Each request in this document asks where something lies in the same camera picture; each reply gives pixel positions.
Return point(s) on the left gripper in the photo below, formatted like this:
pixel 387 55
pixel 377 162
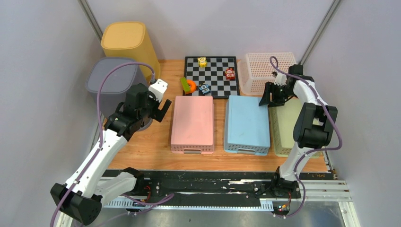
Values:
pixel 157 114

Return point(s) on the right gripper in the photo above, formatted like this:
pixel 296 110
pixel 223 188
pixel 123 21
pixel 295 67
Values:
pixel 265 99

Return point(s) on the green plastic basket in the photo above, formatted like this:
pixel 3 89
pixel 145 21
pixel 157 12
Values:
pixel 283 120

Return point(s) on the large white plastic basket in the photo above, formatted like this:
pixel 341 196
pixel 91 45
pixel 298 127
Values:
pixel 254 70

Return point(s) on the light blue plastic basket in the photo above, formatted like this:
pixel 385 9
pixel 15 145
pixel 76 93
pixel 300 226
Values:
pixel 247 128

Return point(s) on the pink plastic basket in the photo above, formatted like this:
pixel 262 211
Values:
pixel 193 125

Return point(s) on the grey and yellow laundry bin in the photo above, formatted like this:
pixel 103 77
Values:
pixel 116 86

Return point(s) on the yellow slatted laundry bin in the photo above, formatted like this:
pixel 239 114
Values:
pixel 130 39

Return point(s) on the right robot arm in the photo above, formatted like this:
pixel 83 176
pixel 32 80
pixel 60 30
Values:
pixel 312 131

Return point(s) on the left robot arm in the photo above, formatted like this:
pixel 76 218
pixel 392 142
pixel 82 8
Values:
pixel 81 197

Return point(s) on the orange arch toy block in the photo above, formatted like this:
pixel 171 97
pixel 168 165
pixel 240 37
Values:
pixel 189 87

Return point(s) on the red owl toy block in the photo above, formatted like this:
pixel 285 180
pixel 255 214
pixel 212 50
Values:
pixel 230 74

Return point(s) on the blue owl toy block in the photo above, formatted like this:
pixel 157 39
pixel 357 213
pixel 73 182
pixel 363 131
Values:
pixel 204 89

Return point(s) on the black and white chessboard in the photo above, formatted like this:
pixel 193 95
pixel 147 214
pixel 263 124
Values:
pixel 213 75

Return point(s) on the yellow owl toy block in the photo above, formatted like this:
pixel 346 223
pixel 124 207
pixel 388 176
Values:
pixel 202 62

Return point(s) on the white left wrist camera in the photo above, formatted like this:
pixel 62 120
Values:
pixel 158 88

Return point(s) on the black metal base rail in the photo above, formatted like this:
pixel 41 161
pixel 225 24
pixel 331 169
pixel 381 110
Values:
pixel 199 189

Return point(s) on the right aluminium frame post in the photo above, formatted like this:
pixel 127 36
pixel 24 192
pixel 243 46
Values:
pixel 329 15

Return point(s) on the aluminium frame post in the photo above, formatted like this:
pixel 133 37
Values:
pixel 329 15
pixel 90 16

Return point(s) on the left aluminium frame post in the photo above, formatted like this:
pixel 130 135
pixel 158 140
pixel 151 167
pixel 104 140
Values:
pixel 90 16

